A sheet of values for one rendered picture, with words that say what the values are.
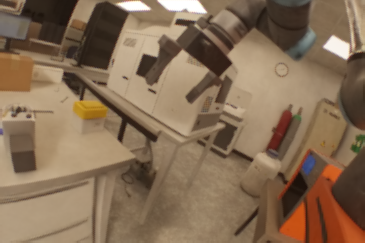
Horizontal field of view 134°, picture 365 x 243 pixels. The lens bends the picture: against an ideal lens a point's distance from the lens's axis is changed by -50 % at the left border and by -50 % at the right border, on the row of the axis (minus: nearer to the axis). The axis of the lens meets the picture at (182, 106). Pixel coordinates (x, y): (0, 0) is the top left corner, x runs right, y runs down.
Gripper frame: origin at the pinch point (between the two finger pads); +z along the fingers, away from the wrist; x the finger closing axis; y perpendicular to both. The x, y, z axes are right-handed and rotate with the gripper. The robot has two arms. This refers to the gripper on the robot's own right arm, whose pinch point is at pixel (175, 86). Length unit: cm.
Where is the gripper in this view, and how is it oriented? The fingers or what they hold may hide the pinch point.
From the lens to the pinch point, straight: 37.0
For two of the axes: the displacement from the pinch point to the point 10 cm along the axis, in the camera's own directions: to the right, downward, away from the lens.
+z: -6.5, 6.7, 3.6
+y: 3.6, 6.9, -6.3
